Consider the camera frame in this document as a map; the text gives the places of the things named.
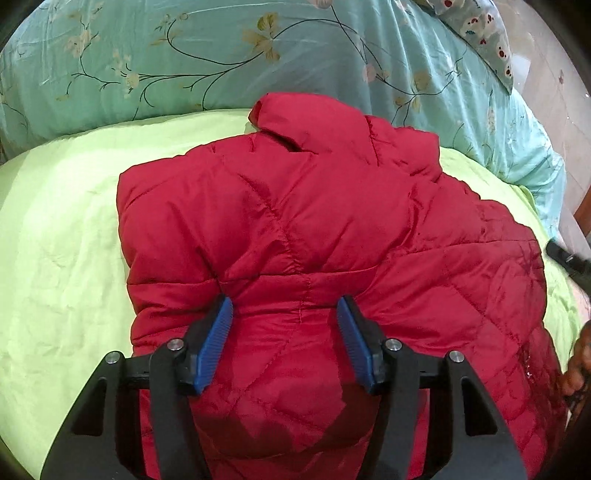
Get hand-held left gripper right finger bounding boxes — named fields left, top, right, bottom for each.
left=336, top=295, right=527, bottom=480

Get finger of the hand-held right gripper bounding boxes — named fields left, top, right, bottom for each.
left=546, top=237, right=591, bottom=294

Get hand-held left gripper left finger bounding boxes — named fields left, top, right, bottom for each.
left=41, top=295, right=234, bottom=480

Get red quilted jacket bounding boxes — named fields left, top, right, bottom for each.
left=115, top=92, right=570, bottom=480

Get person's right hand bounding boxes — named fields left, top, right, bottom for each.
left=560, top=323, right=591, bottom=402

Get light green bed sheet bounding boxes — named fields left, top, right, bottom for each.
left=0, top=108, right=583, bottom=480

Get animal print pillow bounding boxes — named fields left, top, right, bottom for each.
left=413, top=0, right=515, bottom=95

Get teal floral quilt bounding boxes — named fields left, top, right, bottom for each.
left=0, top=0, right=568, bottom=241

